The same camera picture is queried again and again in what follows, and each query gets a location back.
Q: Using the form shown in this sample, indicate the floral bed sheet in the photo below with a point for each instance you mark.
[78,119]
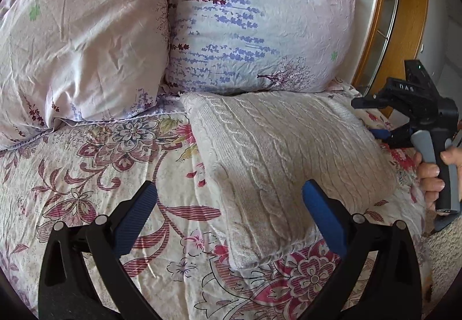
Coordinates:
[108,161]

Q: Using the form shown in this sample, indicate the person's right hand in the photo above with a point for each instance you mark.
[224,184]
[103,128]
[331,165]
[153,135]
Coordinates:
[431,179]

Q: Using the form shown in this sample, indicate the pink floral pillow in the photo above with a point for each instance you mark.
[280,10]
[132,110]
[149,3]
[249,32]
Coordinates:
[83,42]

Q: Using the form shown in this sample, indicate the wooden headboard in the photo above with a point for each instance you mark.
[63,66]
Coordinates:
[415,17]

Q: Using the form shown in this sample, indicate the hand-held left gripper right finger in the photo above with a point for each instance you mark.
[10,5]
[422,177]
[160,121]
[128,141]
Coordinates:
[325,217]

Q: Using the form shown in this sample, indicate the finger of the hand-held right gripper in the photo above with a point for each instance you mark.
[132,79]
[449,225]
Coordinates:
[375,103]
[395,136]

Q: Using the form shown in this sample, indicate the white lavender-print pillow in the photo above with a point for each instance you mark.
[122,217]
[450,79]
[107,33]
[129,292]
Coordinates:
[270,17]

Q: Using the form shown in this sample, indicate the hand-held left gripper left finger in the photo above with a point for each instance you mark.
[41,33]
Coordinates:
[135,219]

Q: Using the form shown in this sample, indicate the cream fluffy rug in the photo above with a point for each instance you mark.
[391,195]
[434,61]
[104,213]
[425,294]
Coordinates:
[444,262]

